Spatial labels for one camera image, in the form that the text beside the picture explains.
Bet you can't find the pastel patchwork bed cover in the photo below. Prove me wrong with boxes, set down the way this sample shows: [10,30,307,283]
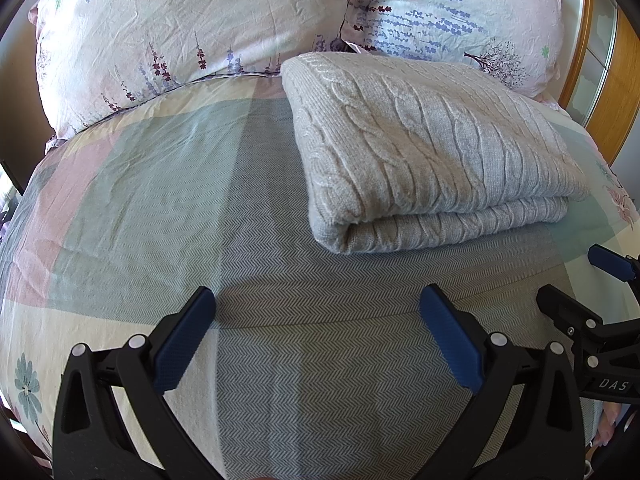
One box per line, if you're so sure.
[0,71,640,480]

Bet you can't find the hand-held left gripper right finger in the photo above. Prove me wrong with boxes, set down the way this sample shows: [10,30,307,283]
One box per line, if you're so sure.
[419,284,586,480]

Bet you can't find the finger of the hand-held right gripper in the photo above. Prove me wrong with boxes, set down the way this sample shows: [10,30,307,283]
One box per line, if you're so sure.
[536,284,640,361]
[587,244,640,287]

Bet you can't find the pale blue floral pillow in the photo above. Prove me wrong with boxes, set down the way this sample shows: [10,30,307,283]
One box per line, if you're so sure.
[340,0,578,107]

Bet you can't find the pink floral pillow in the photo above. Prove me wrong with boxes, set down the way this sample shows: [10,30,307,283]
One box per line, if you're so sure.
[29,0,351,142]

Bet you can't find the grey knitted blanket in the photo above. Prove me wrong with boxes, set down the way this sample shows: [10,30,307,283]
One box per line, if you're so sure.
[280,51,590,255]

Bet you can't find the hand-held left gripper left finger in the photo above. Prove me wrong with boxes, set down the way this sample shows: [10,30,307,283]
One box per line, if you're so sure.
[52,286,221,480]

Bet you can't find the wooden glass-door cabinet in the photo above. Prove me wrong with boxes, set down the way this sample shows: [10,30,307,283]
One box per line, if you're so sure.
[556,0,640,167]

